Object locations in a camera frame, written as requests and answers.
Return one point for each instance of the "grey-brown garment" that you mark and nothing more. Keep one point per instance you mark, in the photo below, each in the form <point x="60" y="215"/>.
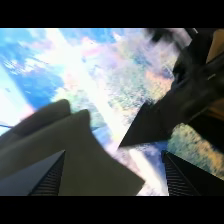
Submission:
<point x="86" y="160"/>

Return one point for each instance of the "black garment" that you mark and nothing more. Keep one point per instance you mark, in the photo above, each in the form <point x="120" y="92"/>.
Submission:
<point x="186" y="96"/>

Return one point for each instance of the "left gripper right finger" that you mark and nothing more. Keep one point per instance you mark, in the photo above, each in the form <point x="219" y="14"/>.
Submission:
<point x="190" y="181"/>

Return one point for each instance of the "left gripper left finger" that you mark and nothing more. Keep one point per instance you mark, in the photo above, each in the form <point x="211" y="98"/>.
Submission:
<point x="36" y="183"/>

